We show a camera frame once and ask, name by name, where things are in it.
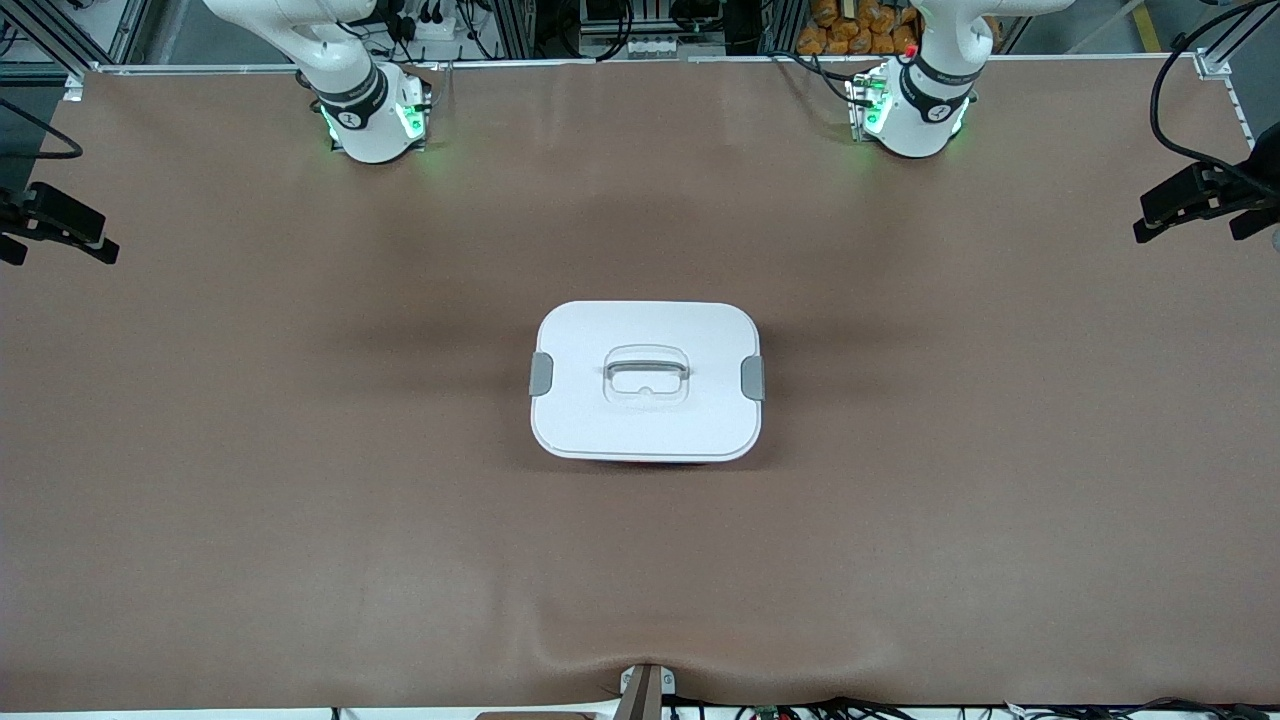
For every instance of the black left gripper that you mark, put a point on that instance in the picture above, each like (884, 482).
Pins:
(1237, 190)

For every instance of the white plastic box lid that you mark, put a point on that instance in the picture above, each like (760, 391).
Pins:
(590, 420)

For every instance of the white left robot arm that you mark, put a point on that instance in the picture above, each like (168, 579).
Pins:
(920, 120)

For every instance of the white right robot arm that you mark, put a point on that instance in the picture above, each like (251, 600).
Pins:
(370, 130)

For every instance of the brown table mat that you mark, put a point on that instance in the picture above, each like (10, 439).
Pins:
(300, 450)

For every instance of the white power strip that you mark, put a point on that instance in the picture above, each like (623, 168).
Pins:
(430, 28)

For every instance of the orange snack pile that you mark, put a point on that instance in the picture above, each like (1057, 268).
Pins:
(830, 35)

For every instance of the white socket block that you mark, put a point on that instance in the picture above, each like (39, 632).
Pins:
(652, 46)

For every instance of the aluminium rail with corner bracket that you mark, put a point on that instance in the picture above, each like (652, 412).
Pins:
(1212, 64)

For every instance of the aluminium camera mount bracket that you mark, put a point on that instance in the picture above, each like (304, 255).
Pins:
(643, 695)

